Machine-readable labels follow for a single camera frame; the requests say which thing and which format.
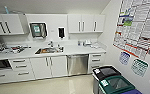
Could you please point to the stainless steel dishwasher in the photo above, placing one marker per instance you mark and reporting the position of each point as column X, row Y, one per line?
column 77, row 65

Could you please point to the dish soap bottle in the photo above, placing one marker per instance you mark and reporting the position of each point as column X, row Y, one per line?
column 80, row 43

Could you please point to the black soap dispenser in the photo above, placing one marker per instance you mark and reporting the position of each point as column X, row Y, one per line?
column 61, row 32

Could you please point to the chrome sink faucet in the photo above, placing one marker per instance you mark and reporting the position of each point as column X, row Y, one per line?
column 51, row 44

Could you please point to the stainless steel sink basin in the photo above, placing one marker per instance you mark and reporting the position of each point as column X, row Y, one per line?
column 47, row 50

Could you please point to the white sink base cabinet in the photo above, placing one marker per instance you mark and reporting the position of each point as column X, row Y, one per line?
column 48, row 67

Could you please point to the grey paper towel dispenser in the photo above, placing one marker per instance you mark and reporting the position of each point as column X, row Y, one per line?
column 38, row 30

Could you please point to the grey bin green lid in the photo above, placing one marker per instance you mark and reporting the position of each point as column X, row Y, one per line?
column 116, row 85

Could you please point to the notice board with posters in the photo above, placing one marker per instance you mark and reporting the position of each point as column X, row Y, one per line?
column 137, row 23

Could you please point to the wide white upper cabinet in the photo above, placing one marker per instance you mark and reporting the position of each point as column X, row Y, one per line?
column 7, row 24

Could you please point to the blue spray bottle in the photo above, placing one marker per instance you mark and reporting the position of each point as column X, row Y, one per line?
column 6, row 10

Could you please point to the wide white bottom drawer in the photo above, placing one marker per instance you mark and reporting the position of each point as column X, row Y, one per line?
column 1, row 77

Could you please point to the blue bin wall sign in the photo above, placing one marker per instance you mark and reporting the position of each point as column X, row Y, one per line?
column 124, row 58

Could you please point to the green bin wall sign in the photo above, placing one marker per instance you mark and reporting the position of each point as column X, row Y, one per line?
column 139, row 67

